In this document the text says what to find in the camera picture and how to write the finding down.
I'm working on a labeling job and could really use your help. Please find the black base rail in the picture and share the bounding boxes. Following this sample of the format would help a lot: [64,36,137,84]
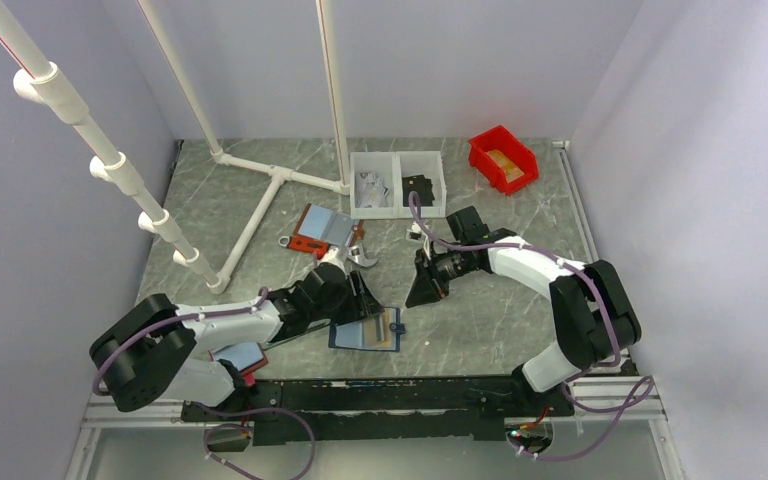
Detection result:
[181,374,574,446]

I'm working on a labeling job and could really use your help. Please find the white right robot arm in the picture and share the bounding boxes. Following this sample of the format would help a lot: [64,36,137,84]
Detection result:
[405,206,642,415]

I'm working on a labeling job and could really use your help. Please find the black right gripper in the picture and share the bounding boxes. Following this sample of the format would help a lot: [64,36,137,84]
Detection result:
[406,244,478,308]

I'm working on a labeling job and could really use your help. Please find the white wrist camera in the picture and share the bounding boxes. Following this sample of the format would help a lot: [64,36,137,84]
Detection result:
[405,221,430,249]
[319,246,350,274]

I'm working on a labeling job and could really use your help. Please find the navy blue card holder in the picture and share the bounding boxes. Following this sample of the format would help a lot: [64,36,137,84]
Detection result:
[328,307,406,352]

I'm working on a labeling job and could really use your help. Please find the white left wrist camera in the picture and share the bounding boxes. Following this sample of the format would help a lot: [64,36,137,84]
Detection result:
[319,246,350,274]

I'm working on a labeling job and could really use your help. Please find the orange handled adjustable wrench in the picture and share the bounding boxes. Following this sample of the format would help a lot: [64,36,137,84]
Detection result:
[278,236,378,268]

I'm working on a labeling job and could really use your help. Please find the white pvc pipe frame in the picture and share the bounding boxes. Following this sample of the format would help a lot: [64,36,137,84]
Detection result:
[0,0,359,295]

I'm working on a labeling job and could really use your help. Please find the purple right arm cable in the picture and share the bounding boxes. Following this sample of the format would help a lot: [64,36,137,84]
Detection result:
[407,190,657,464]

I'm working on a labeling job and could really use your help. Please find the green open card holder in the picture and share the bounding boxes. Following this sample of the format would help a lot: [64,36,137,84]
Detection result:
[266,319,330,348]

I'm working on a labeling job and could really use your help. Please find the red plastic bin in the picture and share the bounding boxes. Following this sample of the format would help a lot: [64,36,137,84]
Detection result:
[468,125,540,196]

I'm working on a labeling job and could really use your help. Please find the red open card holder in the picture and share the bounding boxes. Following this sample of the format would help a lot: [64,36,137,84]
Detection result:
[211,342,269,377]

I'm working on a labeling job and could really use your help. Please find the gold cards in bin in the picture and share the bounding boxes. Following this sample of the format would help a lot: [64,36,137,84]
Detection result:
[488,149,524,184]

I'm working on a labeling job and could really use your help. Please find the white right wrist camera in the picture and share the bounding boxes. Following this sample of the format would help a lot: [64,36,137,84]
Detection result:
[405,221,430,249]

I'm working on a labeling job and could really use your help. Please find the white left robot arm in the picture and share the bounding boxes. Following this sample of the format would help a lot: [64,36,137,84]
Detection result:
[89,263,384,420]

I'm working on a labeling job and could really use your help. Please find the white bin with black cards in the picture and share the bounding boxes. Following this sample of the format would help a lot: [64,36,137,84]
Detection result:
[396,151,447,219]

